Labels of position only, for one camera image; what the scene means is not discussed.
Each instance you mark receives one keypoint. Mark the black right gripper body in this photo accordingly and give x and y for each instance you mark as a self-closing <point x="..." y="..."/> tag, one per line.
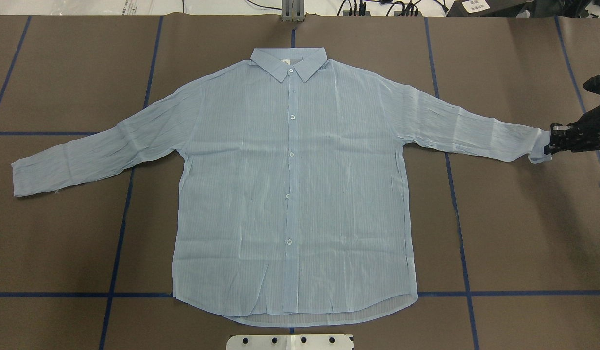
<point x="592" y="126"/>

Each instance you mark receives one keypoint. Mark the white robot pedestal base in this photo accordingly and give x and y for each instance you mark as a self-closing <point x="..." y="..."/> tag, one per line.
<point x="291" y="342"/>

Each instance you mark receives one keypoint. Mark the light blue button-up shirt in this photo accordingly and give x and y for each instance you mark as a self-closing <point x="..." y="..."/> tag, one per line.
<point x="293" y="203"/>

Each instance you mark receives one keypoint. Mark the aluminium frame post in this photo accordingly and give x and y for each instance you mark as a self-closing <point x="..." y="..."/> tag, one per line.
<point x="293" y="11"/>

